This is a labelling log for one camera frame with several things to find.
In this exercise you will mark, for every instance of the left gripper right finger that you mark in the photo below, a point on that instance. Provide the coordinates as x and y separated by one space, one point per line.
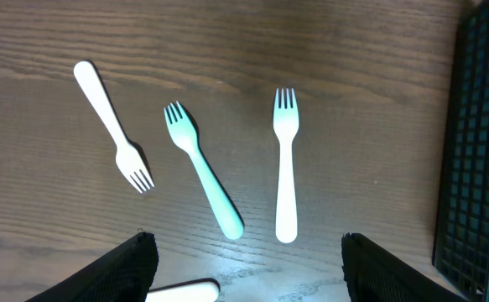
373 274

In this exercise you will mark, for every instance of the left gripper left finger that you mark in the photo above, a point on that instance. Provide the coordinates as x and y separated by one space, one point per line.
121 275

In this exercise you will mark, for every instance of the black plastic basket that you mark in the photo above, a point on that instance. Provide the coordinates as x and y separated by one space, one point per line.
461 237

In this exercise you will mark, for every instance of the white fork far left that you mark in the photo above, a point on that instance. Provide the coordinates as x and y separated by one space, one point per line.
128 159

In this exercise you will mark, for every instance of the mint green plastic fork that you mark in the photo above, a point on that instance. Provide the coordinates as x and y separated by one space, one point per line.
183 133

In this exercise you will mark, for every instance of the white fork near basket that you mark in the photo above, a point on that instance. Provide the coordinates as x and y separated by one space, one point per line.
286 126

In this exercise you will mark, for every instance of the white utensil handle lower left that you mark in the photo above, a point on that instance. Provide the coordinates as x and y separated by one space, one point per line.
203 291

